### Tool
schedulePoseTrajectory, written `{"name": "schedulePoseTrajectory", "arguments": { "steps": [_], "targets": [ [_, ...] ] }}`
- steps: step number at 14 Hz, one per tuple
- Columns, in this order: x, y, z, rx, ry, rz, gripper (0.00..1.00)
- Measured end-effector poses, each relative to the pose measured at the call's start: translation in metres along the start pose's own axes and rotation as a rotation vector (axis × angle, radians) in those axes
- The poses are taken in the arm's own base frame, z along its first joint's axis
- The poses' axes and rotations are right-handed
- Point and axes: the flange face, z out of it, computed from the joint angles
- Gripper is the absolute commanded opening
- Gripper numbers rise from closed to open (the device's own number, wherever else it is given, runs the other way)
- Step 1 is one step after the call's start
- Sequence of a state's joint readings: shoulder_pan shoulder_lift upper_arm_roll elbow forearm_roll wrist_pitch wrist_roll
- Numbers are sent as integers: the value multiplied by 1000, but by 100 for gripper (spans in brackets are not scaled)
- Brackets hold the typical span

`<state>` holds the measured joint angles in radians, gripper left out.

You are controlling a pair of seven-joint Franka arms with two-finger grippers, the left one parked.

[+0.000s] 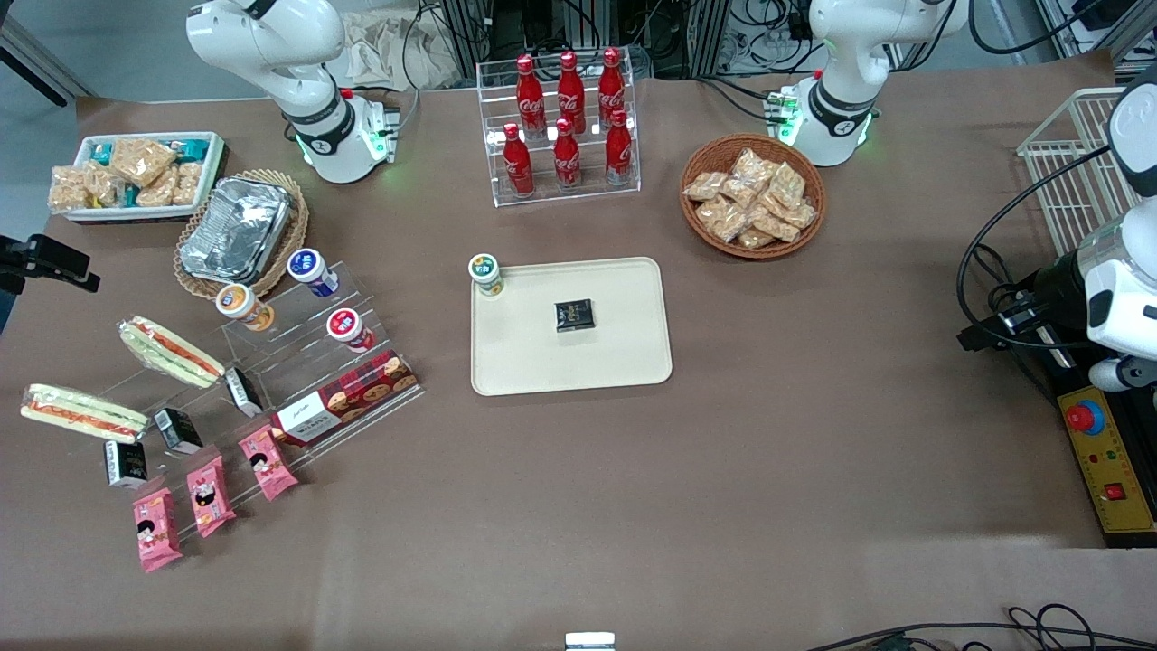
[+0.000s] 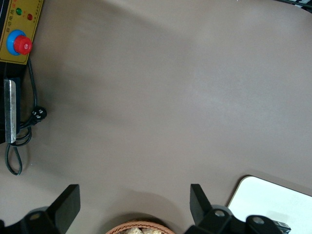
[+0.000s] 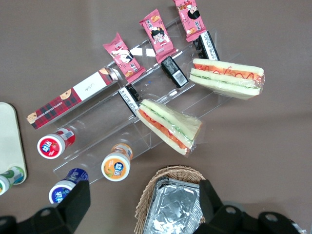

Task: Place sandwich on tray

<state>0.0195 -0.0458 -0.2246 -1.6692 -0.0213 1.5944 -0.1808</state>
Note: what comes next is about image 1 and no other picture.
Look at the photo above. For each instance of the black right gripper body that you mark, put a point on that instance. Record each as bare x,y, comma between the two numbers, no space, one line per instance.
43,259

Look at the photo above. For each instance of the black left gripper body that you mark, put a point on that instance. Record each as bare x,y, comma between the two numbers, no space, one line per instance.
1054,287

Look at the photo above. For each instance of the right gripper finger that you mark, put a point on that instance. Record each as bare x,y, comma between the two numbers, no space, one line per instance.
9,282
83,278

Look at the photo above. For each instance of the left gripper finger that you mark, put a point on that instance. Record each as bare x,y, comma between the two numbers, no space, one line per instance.
981,337
1020,315

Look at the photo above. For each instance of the ham lettuce sandwich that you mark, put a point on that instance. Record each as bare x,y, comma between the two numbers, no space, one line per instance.
172,352
81,413

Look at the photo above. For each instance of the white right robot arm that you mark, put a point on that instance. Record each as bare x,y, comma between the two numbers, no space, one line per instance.
298,54

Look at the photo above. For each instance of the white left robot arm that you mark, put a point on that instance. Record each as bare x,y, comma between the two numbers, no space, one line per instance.
845,54

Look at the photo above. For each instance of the beige plastic serving tray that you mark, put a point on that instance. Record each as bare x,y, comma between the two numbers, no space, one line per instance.
624,353

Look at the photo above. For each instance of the clear rice cracker packet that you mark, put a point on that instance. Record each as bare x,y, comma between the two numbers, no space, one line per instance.
188,183
756,239
705,186
755,166
788,185
776,226
721,220
68,190
142,160
739,192
801,215
157,190
104,185

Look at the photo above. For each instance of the teal snack packet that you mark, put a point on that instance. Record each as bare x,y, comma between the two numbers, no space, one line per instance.
130,196
101,154
192,148

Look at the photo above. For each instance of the red emergency stop button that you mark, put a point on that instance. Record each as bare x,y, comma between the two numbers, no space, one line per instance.
1084,417

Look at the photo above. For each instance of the orange lid yogurt cup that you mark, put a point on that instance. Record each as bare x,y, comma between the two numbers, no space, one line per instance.
239,304

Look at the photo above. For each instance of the stacked aluminium foil containers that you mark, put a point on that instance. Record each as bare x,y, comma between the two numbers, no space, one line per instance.
235,231

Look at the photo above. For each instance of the yellow black control box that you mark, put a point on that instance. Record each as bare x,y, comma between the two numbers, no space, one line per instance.
1116,452

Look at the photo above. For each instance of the white rectangular plastic bin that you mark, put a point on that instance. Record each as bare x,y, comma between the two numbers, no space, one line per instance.
213,172

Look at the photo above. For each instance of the small black box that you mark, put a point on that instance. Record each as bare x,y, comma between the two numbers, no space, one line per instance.
242,391
126,464
574,315
179,431

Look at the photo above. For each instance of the clear acrylic stepped stand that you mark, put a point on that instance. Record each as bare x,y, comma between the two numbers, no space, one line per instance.
217,427
298,336

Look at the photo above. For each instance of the brown table cover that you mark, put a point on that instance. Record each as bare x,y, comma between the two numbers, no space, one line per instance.
813,452

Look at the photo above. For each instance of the flat oval wicker basket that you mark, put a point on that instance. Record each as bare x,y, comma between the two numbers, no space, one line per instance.
294,235

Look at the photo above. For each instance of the blue lid yogurt cup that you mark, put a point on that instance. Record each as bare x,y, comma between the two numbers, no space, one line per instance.
309,268

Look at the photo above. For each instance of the pink snack packet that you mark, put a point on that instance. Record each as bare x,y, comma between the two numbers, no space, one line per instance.
210,497
268,463
156,532

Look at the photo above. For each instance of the red lid yogurt cup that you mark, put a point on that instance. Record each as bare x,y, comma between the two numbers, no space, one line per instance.
347,327

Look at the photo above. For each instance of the red plaid cookie box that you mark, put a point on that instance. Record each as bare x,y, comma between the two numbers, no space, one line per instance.
348,398

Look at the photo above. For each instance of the round brown wicker bowl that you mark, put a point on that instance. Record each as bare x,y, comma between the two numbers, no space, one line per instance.
700,237

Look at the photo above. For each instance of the crumpled beige cloth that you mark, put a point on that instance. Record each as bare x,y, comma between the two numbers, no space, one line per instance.
389,50

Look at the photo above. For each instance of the green lid yogurt cup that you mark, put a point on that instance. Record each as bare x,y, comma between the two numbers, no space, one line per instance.
486,271

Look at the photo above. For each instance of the red cola bottle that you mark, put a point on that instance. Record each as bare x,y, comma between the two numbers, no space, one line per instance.
612,86
571,90
567,161
619,154
518,167
530,95

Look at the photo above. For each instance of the clear acrylic bottle rack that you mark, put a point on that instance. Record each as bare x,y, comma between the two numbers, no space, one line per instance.
587,194

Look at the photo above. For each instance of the dark equipment rack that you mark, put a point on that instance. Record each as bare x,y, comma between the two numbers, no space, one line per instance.
669,32

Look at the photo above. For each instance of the small white device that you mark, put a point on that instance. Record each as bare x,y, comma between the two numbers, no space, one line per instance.
589,642

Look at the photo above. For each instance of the grey aluminium frame bar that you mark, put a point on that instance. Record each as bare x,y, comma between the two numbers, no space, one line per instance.
41,63

